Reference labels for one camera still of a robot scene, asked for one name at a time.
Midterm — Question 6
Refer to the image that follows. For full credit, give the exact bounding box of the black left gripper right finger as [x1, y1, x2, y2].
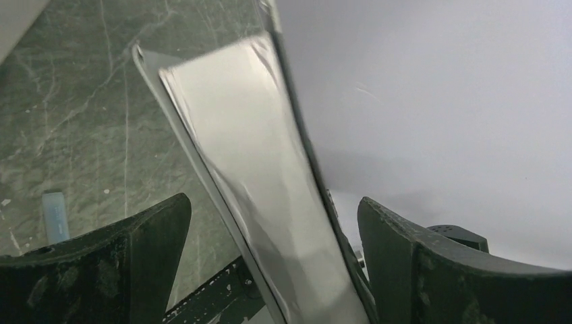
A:
[357, 197, 571, 323]

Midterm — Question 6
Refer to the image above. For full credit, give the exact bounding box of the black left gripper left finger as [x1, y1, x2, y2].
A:
[1, 193, 192, 323]

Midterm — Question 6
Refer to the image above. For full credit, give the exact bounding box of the grey laptop box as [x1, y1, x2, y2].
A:
[132, 1, 378, 323]

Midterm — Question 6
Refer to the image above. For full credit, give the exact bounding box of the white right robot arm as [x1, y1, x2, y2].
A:
[428, 225, 489, 253]

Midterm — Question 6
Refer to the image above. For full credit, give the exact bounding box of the light blue glue stick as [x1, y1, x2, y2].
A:
[41, 192, 70, 245]

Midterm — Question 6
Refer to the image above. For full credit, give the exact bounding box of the white two-tier shelf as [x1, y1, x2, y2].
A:
[1, 0, 50, 63]

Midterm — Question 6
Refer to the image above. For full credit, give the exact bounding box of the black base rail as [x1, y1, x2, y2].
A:
[163, 257, 266, 323]

